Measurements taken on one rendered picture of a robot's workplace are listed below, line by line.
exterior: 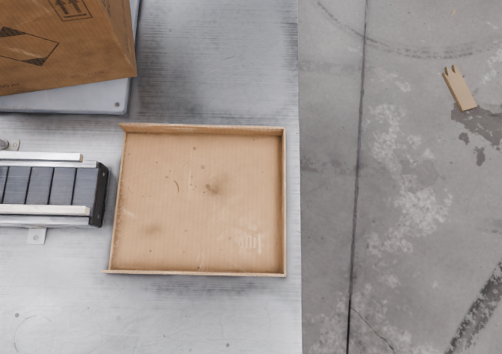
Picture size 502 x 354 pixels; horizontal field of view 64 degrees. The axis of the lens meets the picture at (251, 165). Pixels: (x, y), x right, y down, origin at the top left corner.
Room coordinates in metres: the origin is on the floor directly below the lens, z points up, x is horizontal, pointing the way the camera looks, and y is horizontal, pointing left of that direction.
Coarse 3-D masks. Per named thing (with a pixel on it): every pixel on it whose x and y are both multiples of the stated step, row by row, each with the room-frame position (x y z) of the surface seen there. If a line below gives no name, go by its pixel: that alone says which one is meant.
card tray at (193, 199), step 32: (128, 128) 0.26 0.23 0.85; (160, 128) 0.26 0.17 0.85; (192, 128) 0.26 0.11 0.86; (224, 128) 0.26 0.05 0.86; (256, 128) 0.27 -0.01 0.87; (128, 160) 0.20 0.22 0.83; (160, 160) 0.21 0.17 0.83; (192, 160) 0.21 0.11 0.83; (224, 160) 0.21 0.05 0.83; (256, 160) 0.22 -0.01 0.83; (128, 192) 0.14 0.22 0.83; (160, 192) 0.15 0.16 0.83; (192, 192) 0.15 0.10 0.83; (224, 192) 0.15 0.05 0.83; (256, 192) 0.16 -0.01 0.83; (128, 224) 0.09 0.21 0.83; (160, 224) 0.09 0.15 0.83; (192, 224) 0.09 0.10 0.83; (224, 224) 0.09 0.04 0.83; (256, 224) 0.10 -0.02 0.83; (128, 256) 0.03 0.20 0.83; (160, 256) 0.03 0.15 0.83; (192, 256) 0.04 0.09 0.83; (224, 256) 0.04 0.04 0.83; (256, 256) 0.04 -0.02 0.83
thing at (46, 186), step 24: (0, 168) 0.16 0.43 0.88; (24, 168) 0.16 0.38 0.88; (48, 168) 0.17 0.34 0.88; (72, 168) 0.17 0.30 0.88; (96, 168) 0.17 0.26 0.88; (0, 192) 0.12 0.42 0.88; (24, 192) 0.12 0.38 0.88; (48, 192) 0.13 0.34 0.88; (72, 192) 0.13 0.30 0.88; (72, 216) 0.09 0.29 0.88
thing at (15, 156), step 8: (0, 152) 0.17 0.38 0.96; (8, 152) 0.17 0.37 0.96; (16, 152) 0.17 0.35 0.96; (24, 152) 0.17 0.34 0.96; (32, 152) 0.17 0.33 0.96; (40, 152) 0.17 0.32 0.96; (48, 152) 0.17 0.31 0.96; (56, 152) 0.17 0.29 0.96; (64, 152) 0.17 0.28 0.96; (0, 160) 0.16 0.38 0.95; (8, 160) 0.16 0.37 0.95; (16, 160) 0.16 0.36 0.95; (24, 160) 0.16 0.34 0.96; (32, 160) 0.16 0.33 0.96; (40, 160) 0.16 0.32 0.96; (48, 160) 0.16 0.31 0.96; (56, 160) 0.16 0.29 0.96; (64, 160) 0.16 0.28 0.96; (72, 160) 0.16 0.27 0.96; (80, 160) 0.16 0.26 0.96
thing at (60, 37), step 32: (0, 0) 0.34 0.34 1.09; (32, 0) 0.35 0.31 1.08; (64, 0) 0.36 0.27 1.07; (96, 0) 0.37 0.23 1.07; (128, 0) 0.53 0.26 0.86; (0, 32) 0.33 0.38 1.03; (32, 32) 0.34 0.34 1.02; (64, 32) 0.35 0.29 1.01; (96, 32) 0.36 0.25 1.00; (128, 32) 0.43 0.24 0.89; (0, 64) 0.32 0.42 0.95; (32, 64) 0.33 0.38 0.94; (64, 64) 0.34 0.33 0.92; (96, 64) 0.35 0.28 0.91; (128, 64) 0.36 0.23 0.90
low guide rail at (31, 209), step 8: (0, 208) 0.09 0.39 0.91; (8, 208) 0.09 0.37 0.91; (16, 208) 0.09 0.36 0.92; (24, 208) 0.09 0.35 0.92; (32, 208) 0.09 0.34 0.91; (40, 208) 0.09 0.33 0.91; (48, 208) 0.09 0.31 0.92; (56, 208) 0.09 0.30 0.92; (64, 208) 0.09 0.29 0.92; (72, 208) 0.10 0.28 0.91; (80, 208) 0.10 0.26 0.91; (88, 208) 0.10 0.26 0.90
